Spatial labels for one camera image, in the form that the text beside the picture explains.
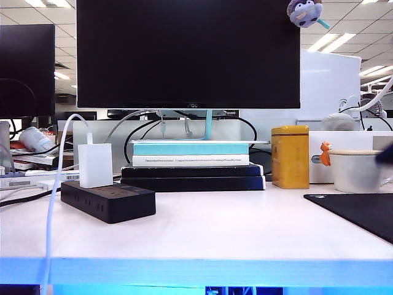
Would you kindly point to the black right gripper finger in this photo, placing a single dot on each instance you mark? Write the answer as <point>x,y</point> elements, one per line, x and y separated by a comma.
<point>387,156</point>

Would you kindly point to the black power strip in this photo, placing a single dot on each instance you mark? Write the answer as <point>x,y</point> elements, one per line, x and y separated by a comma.
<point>122,209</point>

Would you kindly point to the white USB wall charger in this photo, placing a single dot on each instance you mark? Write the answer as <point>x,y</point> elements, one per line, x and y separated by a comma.
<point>95,166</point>

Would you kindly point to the wooden mug lid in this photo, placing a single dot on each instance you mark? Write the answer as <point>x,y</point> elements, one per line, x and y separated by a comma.
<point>356,151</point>

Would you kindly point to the white ceramic mug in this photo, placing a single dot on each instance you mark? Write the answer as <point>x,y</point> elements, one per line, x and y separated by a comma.
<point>356,175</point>

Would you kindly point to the white desk fan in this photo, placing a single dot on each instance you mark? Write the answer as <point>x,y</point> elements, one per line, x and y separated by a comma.
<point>367,106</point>

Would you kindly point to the white rounded object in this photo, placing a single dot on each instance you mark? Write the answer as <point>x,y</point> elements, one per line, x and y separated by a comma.
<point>337,122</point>

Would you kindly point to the black mouse pad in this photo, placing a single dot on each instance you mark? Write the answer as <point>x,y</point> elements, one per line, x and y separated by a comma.
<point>362,212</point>

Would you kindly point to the orange fox figurine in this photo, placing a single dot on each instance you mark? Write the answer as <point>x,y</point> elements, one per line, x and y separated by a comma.
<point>325,155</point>

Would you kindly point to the white partition board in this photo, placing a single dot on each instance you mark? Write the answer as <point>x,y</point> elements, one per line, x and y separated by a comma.
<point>328,83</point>

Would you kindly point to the yellow tin can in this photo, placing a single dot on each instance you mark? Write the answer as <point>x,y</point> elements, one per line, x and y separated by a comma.
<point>290,159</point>

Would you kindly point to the grey purple plush toy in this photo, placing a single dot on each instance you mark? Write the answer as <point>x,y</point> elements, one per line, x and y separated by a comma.
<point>302,13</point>

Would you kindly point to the flat black box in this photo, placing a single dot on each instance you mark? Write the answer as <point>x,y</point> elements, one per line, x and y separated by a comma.
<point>190,171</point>
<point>208,184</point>

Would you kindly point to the white book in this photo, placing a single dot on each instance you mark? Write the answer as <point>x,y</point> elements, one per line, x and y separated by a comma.
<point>190,160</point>

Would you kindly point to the teal book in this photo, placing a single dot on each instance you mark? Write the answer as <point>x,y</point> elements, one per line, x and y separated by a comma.
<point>190,149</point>

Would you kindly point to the large black AOC monitor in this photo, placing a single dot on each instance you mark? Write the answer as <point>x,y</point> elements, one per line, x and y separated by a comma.
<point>184,55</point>

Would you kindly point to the brown wooden shelf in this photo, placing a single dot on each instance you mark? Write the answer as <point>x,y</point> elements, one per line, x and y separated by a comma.
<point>68,147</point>

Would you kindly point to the white cylindrical bottle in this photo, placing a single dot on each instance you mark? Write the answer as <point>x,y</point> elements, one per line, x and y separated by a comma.
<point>35,139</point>

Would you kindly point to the pile of books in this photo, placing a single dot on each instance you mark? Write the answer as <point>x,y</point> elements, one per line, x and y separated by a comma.
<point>33,159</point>

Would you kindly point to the white blue barcode carton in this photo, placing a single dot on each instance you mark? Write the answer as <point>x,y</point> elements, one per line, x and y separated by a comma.
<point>30,175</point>

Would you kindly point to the smaller black monitor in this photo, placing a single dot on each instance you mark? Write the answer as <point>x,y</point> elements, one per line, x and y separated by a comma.
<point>27,61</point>

